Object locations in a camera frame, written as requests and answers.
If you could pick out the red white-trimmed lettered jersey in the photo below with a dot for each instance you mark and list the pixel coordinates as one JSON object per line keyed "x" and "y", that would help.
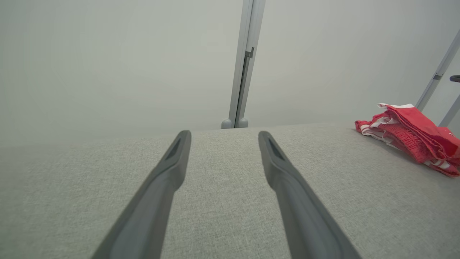
{"x": 402, "y": 140}

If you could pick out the grey partition post with feet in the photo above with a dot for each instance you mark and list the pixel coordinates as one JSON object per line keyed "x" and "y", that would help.
{"x": 248, "y": 54}

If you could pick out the grey slanted partition post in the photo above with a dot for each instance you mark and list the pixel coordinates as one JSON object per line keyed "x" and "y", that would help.
{"x": 436, "y": 79}

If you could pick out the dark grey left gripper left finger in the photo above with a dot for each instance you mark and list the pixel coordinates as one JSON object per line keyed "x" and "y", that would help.
{"x": 151, "y": 208}

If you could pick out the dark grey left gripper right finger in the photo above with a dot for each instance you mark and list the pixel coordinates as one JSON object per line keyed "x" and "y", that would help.
{"x": 305, "y": 216}

